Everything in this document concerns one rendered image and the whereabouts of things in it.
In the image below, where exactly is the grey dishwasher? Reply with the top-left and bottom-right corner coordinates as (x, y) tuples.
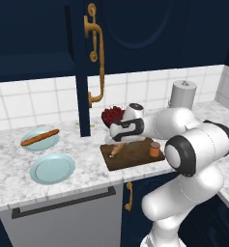
(0, 183), (126, 247)

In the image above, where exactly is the brown baguette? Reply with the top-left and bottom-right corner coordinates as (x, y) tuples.
(20, 128), (61, 148)

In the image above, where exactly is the brown wooden cutting board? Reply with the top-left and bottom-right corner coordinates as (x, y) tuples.
(100, 137), (167, 173)

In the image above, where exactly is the gold ornate door handle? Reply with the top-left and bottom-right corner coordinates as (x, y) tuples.
(83, 2), (106, 109)

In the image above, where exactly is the navy corner base cabinet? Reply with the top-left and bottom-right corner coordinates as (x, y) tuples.
(178, 193), (229, 247)

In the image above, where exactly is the orange jam jar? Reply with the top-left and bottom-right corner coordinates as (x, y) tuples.
(149, 141), (161, 158)

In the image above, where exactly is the tan croissant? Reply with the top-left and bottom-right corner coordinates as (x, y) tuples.
(108, 143), (126, 159)

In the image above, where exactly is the navy oval-panel cabinet door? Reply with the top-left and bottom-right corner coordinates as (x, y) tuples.
(86, 0), (229, 77)

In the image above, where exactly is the grey cylindrical canister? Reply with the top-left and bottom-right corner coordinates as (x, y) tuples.
(167, 79), (198, 110)

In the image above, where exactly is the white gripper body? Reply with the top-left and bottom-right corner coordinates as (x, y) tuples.
(104, 134), (147, 146)

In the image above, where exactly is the navy wall cabinet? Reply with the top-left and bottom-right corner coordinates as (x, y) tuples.
(0, 0), (77, 84)

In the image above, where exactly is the navy base cabinet door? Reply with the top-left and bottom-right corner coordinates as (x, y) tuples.
(121, 172), (185, 247)

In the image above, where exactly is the small gold cabinet handle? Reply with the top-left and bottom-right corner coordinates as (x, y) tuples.
(124, 180), (134, 212)

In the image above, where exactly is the black dishwasher handle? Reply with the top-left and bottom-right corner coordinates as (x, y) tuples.
(11, 185), (117, 220)

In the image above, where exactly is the light blue plate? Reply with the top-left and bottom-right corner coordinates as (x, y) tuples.
(19, 127), (61, 152)
(29, 152), (76, 186)

